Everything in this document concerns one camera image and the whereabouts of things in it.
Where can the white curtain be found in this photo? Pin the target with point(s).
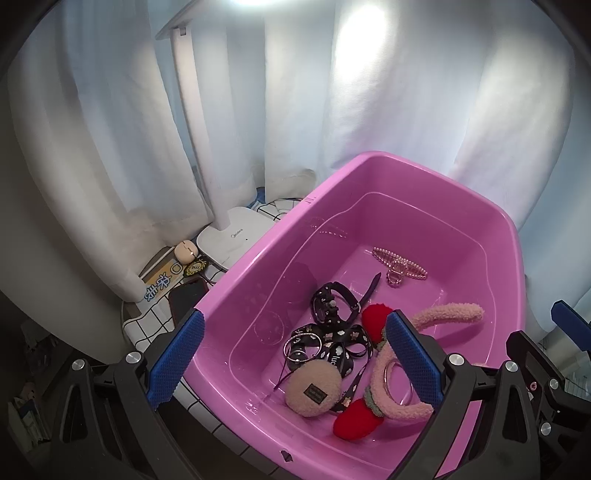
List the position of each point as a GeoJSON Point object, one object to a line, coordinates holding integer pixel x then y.
{"type": "Point", "coordinates": [323, 92]}

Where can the pink plastic tub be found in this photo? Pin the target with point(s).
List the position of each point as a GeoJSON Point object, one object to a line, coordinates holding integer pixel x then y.
{"type": "Point", "coordinates": [415, 207]}

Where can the beige fluffy round pad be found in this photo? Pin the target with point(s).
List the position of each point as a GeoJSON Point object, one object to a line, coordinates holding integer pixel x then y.
{"type": "Point", "coordinates": [300, 383]}

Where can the black leather choker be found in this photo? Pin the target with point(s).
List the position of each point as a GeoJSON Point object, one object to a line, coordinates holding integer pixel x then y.
{"type": "Point", "coordinates": [351, 297]}

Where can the yellow white printed box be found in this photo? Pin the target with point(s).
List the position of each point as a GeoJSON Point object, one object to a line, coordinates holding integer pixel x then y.
{"type": "Point", "coordinates": [161, 281]}

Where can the pink fluffy strawberry headband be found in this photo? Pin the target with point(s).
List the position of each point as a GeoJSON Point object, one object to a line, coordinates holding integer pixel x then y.
{"type": "Point", "coordinates": [452, 314]}

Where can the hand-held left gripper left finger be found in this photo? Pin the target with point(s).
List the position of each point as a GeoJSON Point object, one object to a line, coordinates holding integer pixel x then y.
{"type": "Point", "coordinates": [178, 357]}

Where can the silver beaded bangle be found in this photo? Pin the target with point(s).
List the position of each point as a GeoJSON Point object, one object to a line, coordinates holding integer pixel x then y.
{"type": "Point", "coordinates": [285, 350]}

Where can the plain silver bangle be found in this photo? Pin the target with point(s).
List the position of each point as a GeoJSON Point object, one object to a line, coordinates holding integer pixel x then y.
{"type": "Point", "coordinates": [384, 383]}

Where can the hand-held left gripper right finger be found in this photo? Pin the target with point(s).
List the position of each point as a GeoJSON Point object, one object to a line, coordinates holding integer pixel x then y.
{"type": "Point", "coordinates": [415, 357]}

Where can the black gold badge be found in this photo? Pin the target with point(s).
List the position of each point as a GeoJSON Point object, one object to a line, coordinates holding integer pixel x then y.
{"type": "Point", "coordinates": [195, 268]}

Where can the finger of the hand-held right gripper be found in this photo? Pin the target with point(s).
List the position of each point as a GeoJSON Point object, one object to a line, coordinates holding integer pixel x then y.
{"type": "Point", "coordinates": [545, 369]}
{"type": "Point", "coordinates": [570, 316]}

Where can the black phone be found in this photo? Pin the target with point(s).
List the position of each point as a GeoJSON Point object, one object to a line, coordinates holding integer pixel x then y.
{"type": "Point", "coordinates": [184, 297]}

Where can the beige earbud case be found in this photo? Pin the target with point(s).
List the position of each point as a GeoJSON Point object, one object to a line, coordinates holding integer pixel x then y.
{"type": "Point", "coordinates": [186, 251]}

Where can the white desk lamp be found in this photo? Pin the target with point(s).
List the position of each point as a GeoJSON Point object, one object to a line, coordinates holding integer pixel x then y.
{"type": "Point", "coordinates": [231, 240]}

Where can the upright books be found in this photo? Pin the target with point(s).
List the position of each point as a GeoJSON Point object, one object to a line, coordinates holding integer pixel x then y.
{"type": "Point", "coordinates": [27, 420]}

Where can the pink pearl hair clip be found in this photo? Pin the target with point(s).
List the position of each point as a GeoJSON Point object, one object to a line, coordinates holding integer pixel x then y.
{"type": "Point", "coordinates": [406, 267]}

